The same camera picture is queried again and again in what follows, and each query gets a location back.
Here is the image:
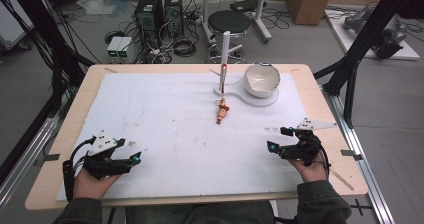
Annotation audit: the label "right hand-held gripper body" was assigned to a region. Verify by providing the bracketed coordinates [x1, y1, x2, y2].
[279, 117, 338, 167]

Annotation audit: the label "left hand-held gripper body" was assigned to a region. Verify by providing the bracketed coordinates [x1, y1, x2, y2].
[82, 129, 148, 181]

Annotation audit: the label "white stand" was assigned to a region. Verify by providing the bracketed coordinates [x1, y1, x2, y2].
[209, 30, 280, 109]

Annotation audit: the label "cowboy figure keychain red strap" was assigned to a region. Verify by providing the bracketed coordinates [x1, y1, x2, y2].
[214, 63, 231, 125]

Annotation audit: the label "person's right hand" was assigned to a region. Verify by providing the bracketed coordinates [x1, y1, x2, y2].
[287, 157, 329, 184]

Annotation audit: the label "person's left hand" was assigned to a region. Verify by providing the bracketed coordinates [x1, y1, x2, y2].
[73, 167, 122, 200]

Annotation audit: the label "white foam board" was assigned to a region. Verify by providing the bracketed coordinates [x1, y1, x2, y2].
[56, 72, 308, 202]

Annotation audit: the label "white eggshell bowl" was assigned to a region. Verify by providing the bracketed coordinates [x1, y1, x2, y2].
[243, 62, 282, 99]

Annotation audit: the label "person's torso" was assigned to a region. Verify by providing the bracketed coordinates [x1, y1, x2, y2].
[124, 200, 277, 224]

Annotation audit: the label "white power supply box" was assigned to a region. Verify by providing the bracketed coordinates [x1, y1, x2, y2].
[106, 36, 123, 59]
[116, 36, 133, 59]

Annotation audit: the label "white table legs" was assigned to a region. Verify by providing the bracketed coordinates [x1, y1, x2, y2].
[200, 0, 273, 45]

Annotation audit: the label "black round stool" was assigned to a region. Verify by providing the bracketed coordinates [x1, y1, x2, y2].
[207, 9, 252, 64]

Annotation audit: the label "brown cardboard box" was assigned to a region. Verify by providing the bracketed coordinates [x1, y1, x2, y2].
[285, 0, 336, 26]

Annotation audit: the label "black computer tower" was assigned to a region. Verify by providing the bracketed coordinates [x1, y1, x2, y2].
[164, 0, 185, 37]
[134, 0, 165, 47]

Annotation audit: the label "white platform with grey device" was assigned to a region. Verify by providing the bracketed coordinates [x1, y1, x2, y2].
[324, 4, 422, 62]

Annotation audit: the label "clear plastic sheet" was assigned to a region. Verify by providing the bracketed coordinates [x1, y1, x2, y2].
[76, 0, 132, 17]

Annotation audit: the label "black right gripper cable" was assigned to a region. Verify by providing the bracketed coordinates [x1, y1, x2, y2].
[311, 138, 332, 179]

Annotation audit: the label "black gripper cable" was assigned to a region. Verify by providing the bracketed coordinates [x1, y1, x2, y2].
[62, 136, 97, 203]
[311, 138, 332, 179]

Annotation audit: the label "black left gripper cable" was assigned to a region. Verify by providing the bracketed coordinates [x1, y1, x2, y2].
[62, 136, 97, 203]

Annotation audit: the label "aluminium rail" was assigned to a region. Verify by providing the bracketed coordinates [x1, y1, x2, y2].
[0, 115, 62, 212]
[320, 83, 397, 224]

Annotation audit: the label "coiled black cable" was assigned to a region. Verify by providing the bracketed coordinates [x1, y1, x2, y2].
[172, 36, 198, 58]

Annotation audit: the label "black metal frame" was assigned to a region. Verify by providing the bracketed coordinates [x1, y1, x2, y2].
[0, 0, 96, 185]
[313, 0, 424, 129]

